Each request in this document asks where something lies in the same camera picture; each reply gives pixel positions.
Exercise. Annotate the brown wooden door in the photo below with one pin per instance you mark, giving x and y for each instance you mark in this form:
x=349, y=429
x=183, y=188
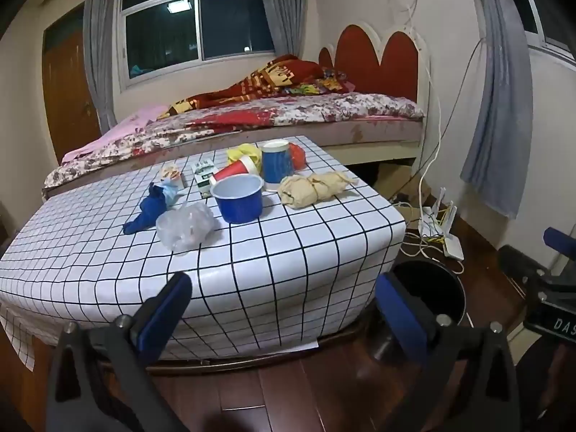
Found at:
x=67, y=99

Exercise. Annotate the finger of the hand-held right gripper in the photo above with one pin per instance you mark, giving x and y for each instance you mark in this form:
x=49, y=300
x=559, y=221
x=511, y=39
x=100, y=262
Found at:
x=517, y=263
x=560, y=239

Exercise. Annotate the blue ribbed paper cup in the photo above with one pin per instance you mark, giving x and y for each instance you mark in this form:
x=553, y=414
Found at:
x=276, y=166

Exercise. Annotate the beige bed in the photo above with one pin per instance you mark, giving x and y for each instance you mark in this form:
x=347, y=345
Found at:
x=369, y=135

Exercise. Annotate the brown paper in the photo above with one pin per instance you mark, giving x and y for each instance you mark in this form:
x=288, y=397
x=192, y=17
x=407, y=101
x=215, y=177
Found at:
x=297, y=193
x=333, y=184

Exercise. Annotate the pink cloth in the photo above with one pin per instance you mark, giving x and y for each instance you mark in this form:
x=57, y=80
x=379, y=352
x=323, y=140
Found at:
x=117, y=130

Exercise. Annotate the red patterned blanket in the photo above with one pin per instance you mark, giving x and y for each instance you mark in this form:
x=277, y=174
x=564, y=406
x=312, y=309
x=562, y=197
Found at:
x=252, y=83

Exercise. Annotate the green white carton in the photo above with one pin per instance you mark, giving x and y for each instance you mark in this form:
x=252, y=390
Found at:
x=202, y=177

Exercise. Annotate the yellow plastic bag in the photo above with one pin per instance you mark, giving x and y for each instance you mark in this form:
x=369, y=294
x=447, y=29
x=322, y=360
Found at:
x=245, y=150

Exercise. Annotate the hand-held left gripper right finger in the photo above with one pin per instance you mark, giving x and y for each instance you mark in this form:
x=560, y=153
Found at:
x=398, y=310

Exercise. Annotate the red paper cup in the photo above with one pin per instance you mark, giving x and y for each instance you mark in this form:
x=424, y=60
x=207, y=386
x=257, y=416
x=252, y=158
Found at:
x=231, y=172

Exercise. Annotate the white flat modem box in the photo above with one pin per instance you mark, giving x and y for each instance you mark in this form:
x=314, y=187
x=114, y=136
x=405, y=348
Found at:
x=453, y=249

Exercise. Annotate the cardboard box under bed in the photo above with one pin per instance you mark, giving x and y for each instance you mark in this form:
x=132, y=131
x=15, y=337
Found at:
x=396, y=175

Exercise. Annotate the small side window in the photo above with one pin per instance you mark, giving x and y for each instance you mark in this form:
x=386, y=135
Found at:
x=528, y=4

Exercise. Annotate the white checked tablecloth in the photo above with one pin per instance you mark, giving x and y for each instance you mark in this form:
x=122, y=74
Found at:
x=270, y=256

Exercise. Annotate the blue paper bowl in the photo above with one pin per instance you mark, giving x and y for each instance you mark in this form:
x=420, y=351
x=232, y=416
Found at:
x=238, y=207

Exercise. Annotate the clear plastic bag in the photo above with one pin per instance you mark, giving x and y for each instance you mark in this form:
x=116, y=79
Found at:
x=184, y=229

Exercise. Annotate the orange plastic bag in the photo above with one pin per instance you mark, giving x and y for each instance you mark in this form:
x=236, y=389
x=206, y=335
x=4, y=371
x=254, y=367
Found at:
x=298, y=155

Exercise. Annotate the grey curtain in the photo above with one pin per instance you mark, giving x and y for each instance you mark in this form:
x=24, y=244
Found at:
x=101, y=54
x=283, y=9
x=499, y=121

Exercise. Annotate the small printed snack cup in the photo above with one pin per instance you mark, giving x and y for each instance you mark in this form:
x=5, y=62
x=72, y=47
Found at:
x=173, y=173

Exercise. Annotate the bed with floral bedding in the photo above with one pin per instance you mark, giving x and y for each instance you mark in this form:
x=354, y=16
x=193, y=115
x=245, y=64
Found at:
x=337, y=108

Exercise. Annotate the black trash bin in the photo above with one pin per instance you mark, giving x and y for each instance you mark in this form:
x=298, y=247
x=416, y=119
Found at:
x=432, y=288

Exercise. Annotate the dark blue glove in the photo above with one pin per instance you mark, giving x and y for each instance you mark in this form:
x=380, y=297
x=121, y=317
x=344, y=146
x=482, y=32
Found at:
x=150, y=209

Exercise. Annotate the black power adapter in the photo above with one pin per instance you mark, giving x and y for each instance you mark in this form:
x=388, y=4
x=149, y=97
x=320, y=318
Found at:
x=401, y=197

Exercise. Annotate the light blue face mask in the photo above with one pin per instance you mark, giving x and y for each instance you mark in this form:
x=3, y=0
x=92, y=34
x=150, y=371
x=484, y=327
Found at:
x=171, y=193

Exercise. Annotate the large sliding window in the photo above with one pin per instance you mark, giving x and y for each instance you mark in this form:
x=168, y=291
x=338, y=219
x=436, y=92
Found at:
x=162, y=40

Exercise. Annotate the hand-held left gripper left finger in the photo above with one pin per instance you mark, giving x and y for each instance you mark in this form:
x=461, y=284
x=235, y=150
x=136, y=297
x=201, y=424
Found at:
x=164, y=310

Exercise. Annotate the colourful pillow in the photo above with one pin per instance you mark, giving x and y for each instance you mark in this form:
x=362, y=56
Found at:
x=328, y=83

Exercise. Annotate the white router with antennas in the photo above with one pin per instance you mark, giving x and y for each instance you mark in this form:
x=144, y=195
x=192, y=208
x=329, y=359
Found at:
x=432, y=220

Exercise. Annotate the red white headboard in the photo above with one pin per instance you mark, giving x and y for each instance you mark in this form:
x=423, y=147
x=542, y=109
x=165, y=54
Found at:
x=360, y=54

